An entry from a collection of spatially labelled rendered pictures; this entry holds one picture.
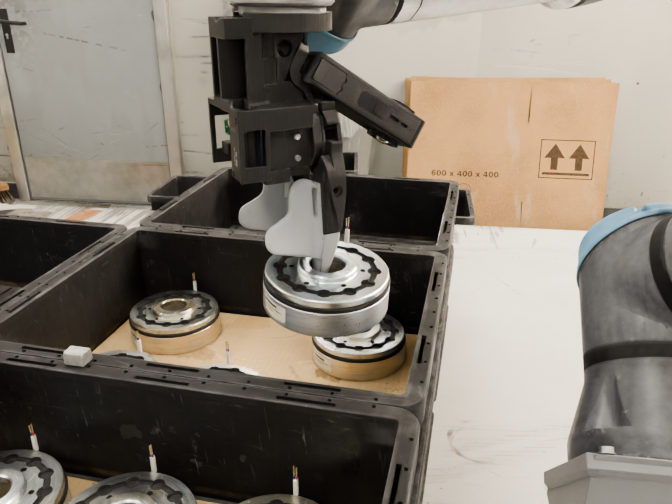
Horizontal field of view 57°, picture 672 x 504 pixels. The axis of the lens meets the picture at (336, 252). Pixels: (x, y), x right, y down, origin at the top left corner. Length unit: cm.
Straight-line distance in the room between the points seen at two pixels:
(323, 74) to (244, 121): 7
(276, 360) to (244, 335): 7
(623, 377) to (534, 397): 33
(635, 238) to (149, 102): 338
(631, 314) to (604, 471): 14
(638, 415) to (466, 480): 26
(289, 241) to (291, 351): 26
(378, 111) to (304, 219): 10
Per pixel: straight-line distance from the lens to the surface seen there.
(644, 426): 56
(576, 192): 343
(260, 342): 74
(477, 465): 78
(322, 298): 47
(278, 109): 45
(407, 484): 41
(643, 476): 54
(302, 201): 48
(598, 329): 61
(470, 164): 335
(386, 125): 50
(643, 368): 59
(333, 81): 47
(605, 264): 63
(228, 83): 47
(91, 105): 397
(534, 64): 351
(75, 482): 59
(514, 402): 89
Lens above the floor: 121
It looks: 23 degrees down
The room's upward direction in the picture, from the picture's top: straight up
